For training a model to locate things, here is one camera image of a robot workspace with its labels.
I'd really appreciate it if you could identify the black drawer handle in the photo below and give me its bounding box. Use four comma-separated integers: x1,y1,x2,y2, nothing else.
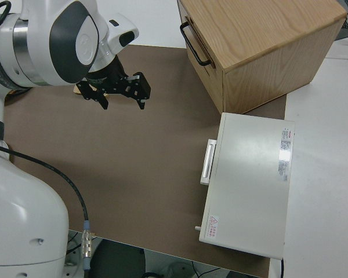
179,22,213,67

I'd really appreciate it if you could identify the wooden drawer cabinet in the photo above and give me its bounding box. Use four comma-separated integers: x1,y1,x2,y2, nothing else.
176,0,348,115

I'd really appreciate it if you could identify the white box appliance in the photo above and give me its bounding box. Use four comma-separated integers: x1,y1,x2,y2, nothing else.
194,112,296,260

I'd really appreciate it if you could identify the brown table mat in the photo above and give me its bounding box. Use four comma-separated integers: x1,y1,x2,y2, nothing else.
2,45,288,278

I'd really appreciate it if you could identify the black cable with metal connector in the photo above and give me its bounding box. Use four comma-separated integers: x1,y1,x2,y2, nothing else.
0,141,94,273

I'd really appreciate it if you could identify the white appliance door handle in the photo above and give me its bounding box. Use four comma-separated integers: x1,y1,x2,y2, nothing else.
200,139,219,186

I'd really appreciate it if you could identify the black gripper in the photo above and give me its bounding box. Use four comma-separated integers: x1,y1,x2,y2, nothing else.
76,56,152,111

